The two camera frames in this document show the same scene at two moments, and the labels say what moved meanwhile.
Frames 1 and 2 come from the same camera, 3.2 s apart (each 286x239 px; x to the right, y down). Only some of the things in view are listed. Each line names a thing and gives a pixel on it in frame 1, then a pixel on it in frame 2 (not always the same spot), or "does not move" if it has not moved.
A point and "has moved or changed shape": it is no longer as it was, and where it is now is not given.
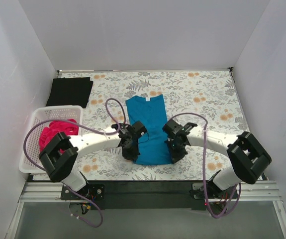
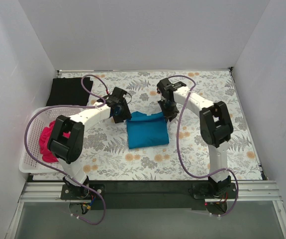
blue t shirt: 153,148 has moved or changed shape
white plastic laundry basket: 40,119 does not move
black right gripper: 177,151 -> 169,109
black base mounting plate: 150,195 does not move
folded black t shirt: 70,91 does not move
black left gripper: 129,150 -> 124,113
